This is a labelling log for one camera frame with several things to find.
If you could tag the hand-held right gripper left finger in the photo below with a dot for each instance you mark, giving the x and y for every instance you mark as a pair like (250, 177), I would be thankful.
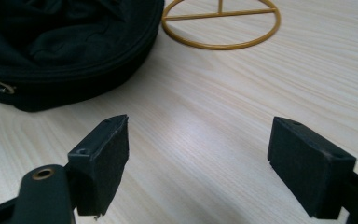
(101, 165)

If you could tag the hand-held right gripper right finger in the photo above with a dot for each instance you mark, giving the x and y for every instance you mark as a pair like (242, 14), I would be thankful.
(307, 168)

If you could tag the black fabric bag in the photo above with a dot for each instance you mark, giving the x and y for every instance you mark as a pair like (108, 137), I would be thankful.
(65, 53)

